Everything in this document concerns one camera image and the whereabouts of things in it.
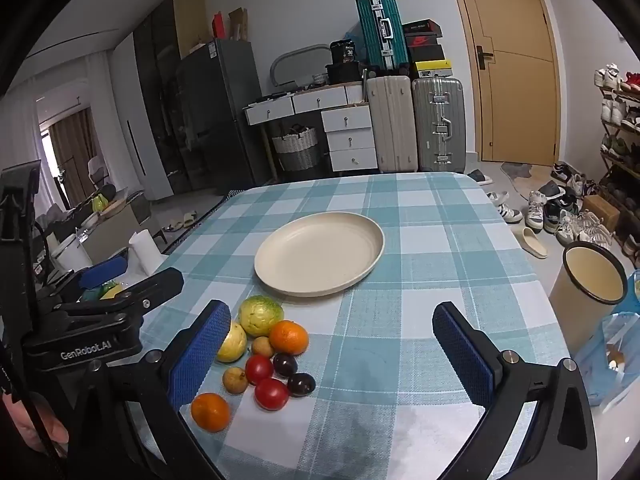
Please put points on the dark tall wardrobe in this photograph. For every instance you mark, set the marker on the dark tall wardrobe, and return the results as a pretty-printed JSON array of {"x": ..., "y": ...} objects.
[{"x": 155, "y": 100}]

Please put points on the brown cardboard box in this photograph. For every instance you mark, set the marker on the brown cardboard box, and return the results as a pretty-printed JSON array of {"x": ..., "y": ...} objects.
[{"x": 600, "y": 211}]

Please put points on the rows of sneakers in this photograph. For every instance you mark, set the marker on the rows of sneakers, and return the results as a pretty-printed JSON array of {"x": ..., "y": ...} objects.
[{"x": 620, "y": 110}]

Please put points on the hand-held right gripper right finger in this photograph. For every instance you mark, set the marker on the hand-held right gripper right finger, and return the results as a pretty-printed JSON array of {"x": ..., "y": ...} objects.
[{"x": 462, "y": 355}]

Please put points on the tan wooden door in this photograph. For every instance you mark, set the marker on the tan wooden door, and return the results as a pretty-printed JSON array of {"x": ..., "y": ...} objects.
[{"x": 515, "y": 85}]

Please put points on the cream trash bin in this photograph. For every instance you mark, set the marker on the cream trash bin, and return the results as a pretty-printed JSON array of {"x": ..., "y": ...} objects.
[{"x": 580, "y": 305}]

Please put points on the dark purple plum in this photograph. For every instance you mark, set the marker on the dark purple plum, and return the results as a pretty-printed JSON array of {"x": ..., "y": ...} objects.
[
  {"x": 301, "y": 384},
  {"x": 285, "y": 365}
]

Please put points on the pile of shoes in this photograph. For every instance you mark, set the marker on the pile of shoes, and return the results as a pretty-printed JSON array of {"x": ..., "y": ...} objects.
[{"x": 565, "y": 210}]

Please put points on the red box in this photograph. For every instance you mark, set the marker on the red box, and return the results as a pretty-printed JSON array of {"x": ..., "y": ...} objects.
[{"x": 220, "y": 26}]

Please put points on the white paper towel roll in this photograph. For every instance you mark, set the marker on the white paper towel roll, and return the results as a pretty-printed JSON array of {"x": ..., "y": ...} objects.
[{"x": 145, "y": 252}]

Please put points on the dark grey refrigerator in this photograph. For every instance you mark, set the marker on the dark grey refrigerator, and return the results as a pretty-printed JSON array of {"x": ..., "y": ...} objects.
[{"x": 225, "y": 115}]

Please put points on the brown longan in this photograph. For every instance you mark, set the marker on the brown longan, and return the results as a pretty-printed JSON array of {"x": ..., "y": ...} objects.
[
  {"x": 262, "y": 347},
  {"x": 234, "y": 380}
]

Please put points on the teal checked tablecloth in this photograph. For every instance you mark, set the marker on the teal checked tablecloth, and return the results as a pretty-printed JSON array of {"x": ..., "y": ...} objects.
[{"x": 425, "y": 270}]

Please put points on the silver suitcase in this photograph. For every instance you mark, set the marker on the silver suitcase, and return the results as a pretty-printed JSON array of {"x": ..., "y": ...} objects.
[{"x": 439, "y": 125}]

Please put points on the grey door mat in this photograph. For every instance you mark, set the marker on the grey door mat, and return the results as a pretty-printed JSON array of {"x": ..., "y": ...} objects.
[{"x": 516, "y": 170}]

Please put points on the white drawer dresser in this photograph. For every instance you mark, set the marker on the white drawer dresser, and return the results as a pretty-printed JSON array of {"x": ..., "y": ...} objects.
[{"x": 350, "y": 135}]

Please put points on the orange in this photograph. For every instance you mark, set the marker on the orange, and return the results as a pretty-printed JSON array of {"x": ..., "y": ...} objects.
[
  {"x": 210, "y": 412},
  {"x": 289, "y": 338}
]

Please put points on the stack of shoe boxes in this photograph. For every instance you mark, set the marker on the stack of shoe boxes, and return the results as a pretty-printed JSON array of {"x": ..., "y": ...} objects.
[{"x": 427, "y": 52}]

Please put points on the red tomato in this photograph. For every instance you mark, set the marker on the red tomato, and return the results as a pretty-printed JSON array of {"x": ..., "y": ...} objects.
[
  {"x": 271, "y": 394},
  {"x": 259, "y": 369}
]

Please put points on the wooden shoe rack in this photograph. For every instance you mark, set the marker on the wooden shoe rack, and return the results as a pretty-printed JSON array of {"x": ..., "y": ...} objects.
[{"x": 617, "y": 165}]

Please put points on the wicker basket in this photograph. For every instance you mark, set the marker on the wicker basket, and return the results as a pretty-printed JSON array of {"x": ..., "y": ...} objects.
[{"x": 296, "y": 147}]

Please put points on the yellow-green citrus fruit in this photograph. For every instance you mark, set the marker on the yellow-green citrus fruit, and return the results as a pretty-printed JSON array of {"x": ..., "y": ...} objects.
[{"x": 234, "y": 344}]

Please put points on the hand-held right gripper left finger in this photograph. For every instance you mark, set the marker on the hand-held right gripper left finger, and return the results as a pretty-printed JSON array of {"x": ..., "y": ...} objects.
[{"x": 200, "y": 355}]

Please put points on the cream round plate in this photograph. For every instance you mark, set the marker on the cream round plate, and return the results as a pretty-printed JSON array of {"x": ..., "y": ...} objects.
[{"x": 320, "y": 252}]

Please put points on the grey arched mirror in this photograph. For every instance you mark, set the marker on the grey arched mirror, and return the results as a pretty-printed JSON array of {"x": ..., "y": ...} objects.
[{"x": 295, "y": 57}]

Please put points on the teal suitcase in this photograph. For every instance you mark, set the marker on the teal suitcase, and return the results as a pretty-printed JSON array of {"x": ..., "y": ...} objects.
[{"x": 382, "y": 32}]

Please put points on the brown cardboard carton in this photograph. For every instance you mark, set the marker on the brown cardboard carton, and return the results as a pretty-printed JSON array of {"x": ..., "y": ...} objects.
[{"x": 239, "y": 25}]

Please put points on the person's left hand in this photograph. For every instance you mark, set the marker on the person's left hand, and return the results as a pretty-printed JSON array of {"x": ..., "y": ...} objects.
[{"x": 25, "y": 422}]

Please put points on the white suitcase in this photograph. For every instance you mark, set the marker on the white suitcase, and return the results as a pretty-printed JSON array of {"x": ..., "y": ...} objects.
[{"x": 392, "y": 125}]

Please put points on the beige slide sandal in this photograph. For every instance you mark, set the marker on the beige slide sandal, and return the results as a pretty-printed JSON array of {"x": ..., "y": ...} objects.
[{"x": 530, "y": 242}]

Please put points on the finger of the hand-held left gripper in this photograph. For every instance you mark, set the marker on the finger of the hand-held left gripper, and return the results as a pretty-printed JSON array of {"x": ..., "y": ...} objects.
[
  {"x": 105, "y": 270},
  {"x": 150, "y": 287}
]

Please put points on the black storage box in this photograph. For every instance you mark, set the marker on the black storage box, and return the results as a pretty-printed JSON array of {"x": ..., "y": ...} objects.
[{"x": 345, "y": 73}]

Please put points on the brown curtain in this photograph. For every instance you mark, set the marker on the brown curtain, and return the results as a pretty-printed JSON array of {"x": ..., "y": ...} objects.
[{"x": 75, "y": 155}]

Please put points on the green-yellow citrus fruit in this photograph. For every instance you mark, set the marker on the green-yellow citrus fruit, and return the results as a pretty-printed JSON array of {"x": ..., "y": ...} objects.
[{"x": 257, "y": 315}]

